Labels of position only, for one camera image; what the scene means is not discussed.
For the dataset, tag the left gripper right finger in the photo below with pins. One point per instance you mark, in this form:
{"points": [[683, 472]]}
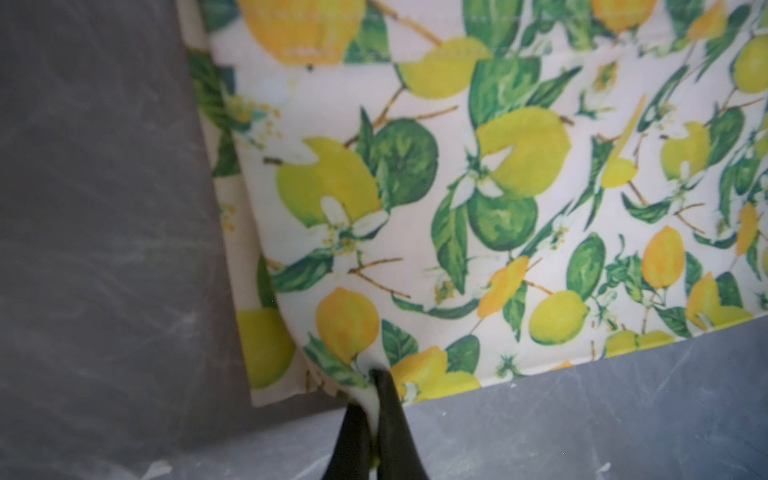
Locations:
{"points": [[396, 449]]}

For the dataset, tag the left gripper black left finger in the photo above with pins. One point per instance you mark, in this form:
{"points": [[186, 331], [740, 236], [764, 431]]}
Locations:
{"points": [[352, 455]]}

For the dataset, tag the yellow green patterned skirt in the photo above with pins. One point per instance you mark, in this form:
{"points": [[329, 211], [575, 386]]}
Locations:
{"points": [[470, 192]]}

